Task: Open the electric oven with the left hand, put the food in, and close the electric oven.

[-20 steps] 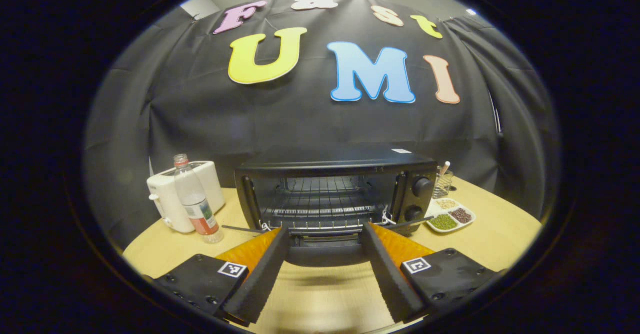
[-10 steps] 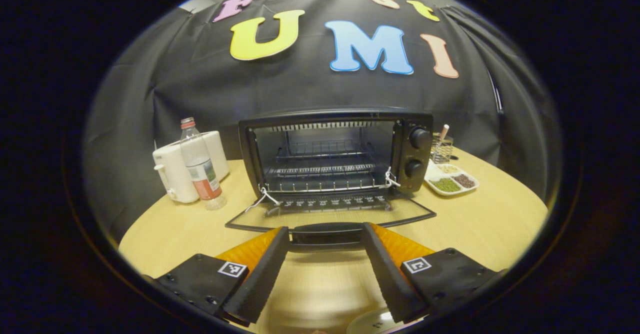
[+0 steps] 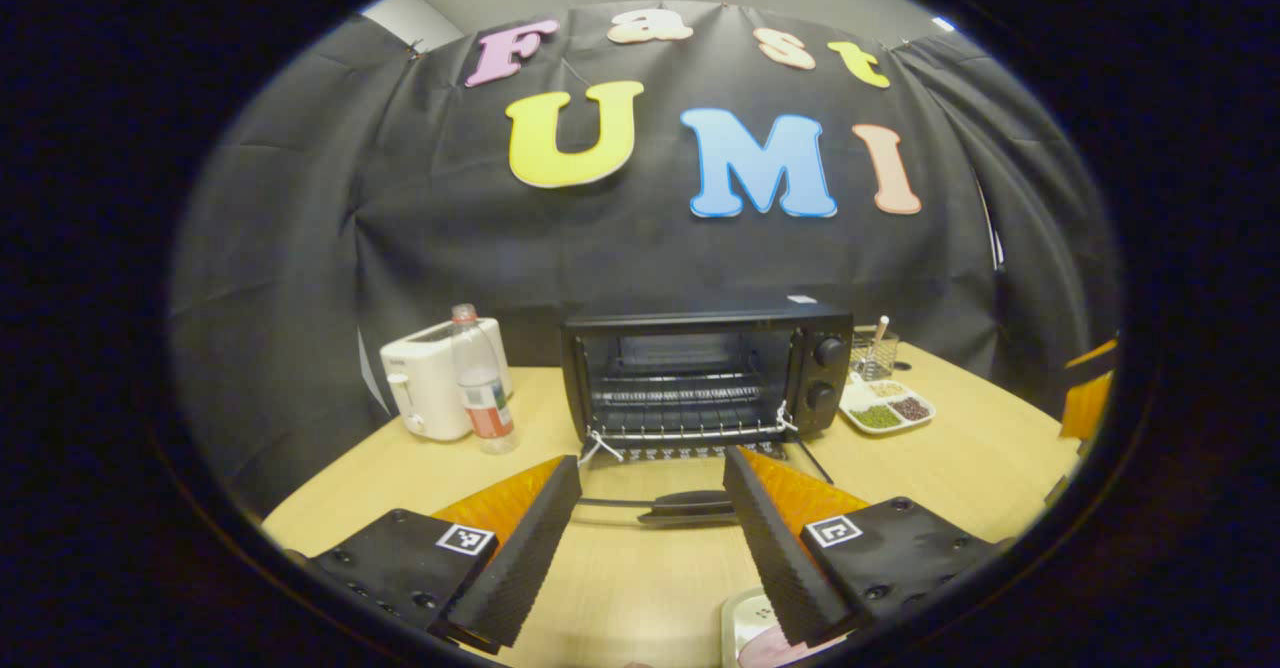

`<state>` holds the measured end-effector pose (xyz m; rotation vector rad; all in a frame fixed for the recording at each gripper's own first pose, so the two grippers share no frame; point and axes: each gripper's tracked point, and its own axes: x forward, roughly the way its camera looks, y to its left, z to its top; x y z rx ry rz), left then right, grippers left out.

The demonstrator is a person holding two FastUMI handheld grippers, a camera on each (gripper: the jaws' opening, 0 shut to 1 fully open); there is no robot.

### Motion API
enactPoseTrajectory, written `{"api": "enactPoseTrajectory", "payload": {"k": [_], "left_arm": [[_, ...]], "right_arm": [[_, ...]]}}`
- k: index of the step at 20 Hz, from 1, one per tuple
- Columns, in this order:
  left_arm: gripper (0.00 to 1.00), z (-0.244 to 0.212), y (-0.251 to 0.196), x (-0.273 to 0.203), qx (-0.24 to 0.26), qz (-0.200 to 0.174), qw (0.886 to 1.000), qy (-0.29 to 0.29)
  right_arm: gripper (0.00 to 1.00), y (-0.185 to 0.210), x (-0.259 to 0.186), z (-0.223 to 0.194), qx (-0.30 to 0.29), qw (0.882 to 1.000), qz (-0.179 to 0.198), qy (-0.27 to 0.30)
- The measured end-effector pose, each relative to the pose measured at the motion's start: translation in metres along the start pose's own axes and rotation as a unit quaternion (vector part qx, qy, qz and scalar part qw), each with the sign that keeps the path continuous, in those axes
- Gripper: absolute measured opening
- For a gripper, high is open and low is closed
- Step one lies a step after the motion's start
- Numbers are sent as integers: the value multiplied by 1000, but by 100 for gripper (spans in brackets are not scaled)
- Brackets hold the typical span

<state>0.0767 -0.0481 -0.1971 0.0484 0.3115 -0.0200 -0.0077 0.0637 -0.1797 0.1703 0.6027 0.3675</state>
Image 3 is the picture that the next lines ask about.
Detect black electric oven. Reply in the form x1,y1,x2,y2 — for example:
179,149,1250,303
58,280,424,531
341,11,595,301
560,296,856,529

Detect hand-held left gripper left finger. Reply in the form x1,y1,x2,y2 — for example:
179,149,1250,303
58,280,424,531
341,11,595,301
305,455,584,651

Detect white plate with pink food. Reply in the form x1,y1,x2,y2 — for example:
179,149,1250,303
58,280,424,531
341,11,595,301
720,588,851,668

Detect white toaster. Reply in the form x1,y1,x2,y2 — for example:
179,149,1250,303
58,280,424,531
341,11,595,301
380,318,513,441

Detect wire mesh utensil basket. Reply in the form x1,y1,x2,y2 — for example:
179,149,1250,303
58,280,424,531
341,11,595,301
850,328,901,381

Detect white divided dish with beans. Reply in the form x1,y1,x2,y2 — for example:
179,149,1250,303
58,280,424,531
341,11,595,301
838,376,937,436

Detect clear plastic water bottle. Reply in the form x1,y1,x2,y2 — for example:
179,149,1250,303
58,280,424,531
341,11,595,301
450,304,519,454

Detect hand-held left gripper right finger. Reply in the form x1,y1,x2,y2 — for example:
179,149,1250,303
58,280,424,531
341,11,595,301
722,446,1001,649

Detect black backdrop cloth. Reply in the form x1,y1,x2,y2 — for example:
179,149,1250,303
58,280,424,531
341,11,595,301
170,0,1126,519

